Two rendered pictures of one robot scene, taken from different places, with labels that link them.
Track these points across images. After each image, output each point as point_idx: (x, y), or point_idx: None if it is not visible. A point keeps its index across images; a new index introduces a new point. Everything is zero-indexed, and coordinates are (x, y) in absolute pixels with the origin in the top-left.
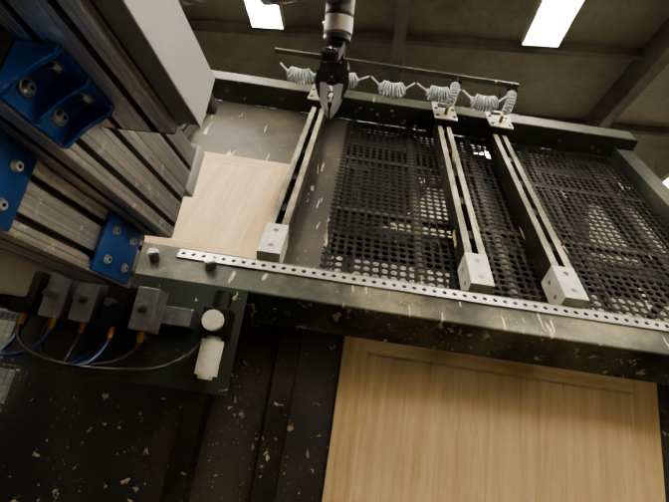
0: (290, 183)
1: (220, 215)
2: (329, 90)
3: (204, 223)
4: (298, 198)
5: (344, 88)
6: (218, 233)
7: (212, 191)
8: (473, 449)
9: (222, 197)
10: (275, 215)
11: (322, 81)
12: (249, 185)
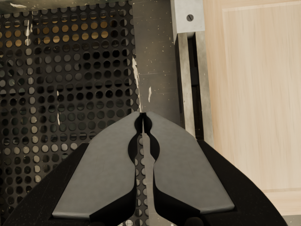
0: (202, 139)
1: (266, 63)
2: (156, 168)
3: (278, 42)
4: (182, 108)
5: (48, 188)
6: (255, 30)
7: (298, 110)
8: None
9: (280, 102)
10: (199, 47)
11: (222, 214)
12: (256, 141)
